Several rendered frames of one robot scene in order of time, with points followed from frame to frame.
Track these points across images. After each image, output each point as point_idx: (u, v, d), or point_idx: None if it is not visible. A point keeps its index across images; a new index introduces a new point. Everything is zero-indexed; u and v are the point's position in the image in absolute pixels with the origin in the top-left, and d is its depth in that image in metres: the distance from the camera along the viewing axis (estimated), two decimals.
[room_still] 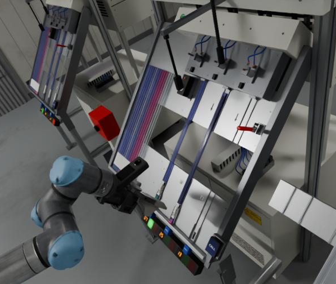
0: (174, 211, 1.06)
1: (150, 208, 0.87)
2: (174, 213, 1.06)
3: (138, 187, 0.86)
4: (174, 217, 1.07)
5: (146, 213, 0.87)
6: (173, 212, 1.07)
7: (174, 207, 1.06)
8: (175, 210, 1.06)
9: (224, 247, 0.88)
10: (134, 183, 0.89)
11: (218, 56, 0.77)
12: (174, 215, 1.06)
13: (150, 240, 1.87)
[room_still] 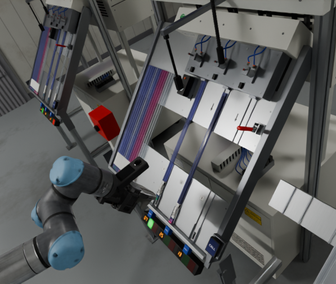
0: (174, 211, 1.06)
1: (146, 202, 0.92)
2: (174, 213, 1.06)
3: (138, 187, 0.86)
4: (174, 217, 1.07)
5: (142, 207, 0.92)
6: (173, 212, 1.07)
7: (174, 207, 1.06)
8: (175, 210, 1.06)
9: (224, 247, 0.88)
10: (134, 183, 0.89)
11: (218, 56, 0.77)
12: (174, 215, 1.06)
13: (150, 240, 1.87)
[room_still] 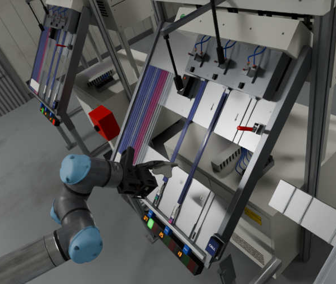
0: (174, 211, 1.06)
1: (166, 169, 0.90)
2: (174, 213, 1.06)
3: None
4: (174, 217, 1.07)
5: (168, 175, 0.88)
6: (173, 212, 1.07)
7: (174, 207, 1.06)
8: (175, 210, 1.06)
9: (224, 247, 0.88)
10: None
11: (218, 56, 0.77)
12: (174, 215, 1.06)
13: (150, 240, 1.87)
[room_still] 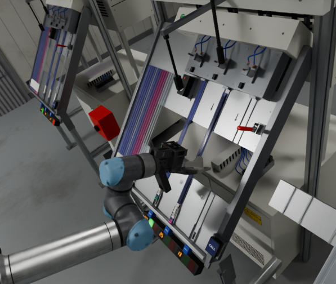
0: (174, 211, 1.06)
1: None
2: (174, 213, 1.06)
3: None
4: (174, 217, 1.07)
5: None
6: (173, 212, 1.07)
7: (174, 207, 1.06)
8: (175, 210, 1.06)
9: (224, 247, 0.88)
10: None
11: (218, 56, 0.77)
12: (174, 215, 1.06)
13: None
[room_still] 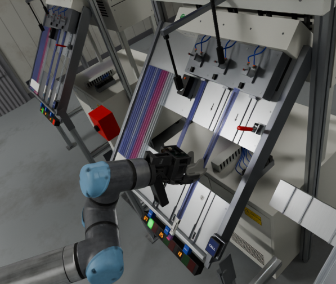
0: (173, 226, 0.90)
1: None
2: (173, 230, 0.91)
3: None
4: (173, 233, 0.91)
5: (189, 152, 0.83)
6: (172, 227, 0.91)
7: (173, 222, 0.91)
8: (174, 226, 0.90)
9: (224, 247, 0.88)
10: None
11: (218, 56, 0.77)
12: (173, 231, 0.90)
13: (150, 240, 1.87)
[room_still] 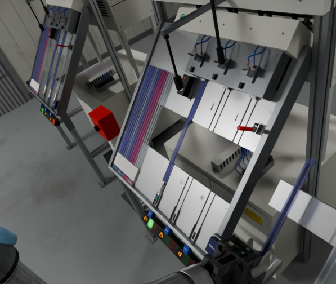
0: None
1: None
2: None
3: None
4: None
5: (248, 240, 0.64)
6: None
7: None
8: None
9: None
10: None
11: (218, 56, 0.77)
12: None
13: (150, 240, 1.87)
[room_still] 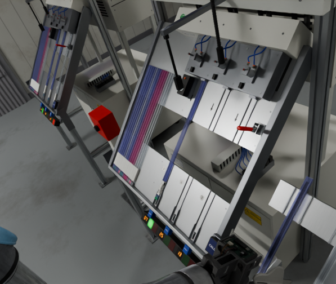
0: None
1: (228, 239, 0.65)
2: None
3: None
4: None
5: (231, 232, 0.65)
6: None
7: None
8: None
9: None
10: None
11: (218, 56, 0.77)
12: None
13: (150, 240, 1.87)
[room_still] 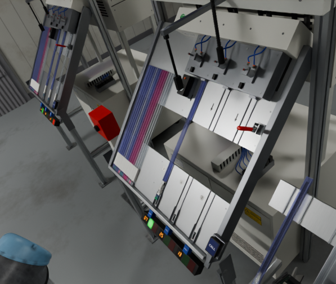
0: None
1: None
2: None
3: None
4: None
5: (293, 270, 0.59)
6: None
7: None
8: None
9: (224, 247, 0.88)
10: None
11: (218, 56, 0.77)
12: None
13: (150, 240, 1.87)
